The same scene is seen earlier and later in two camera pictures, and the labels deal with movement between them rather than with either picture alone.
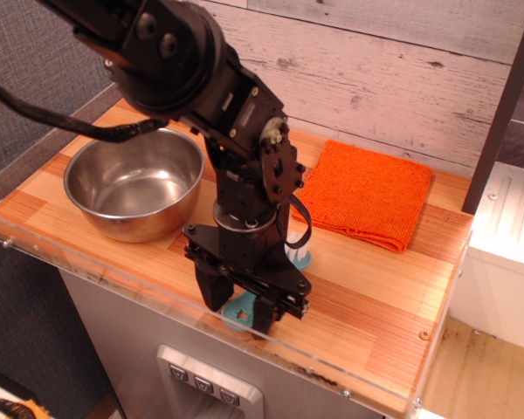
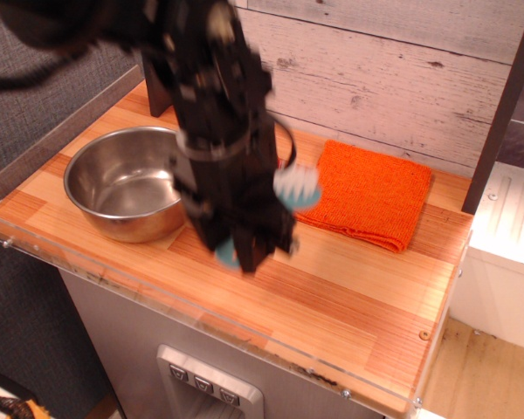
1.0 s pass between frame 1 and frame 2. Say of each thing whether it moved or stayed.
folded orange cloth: stayed
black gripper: moved
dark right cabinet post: stayed
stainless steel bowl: stayed
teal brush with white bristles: moved
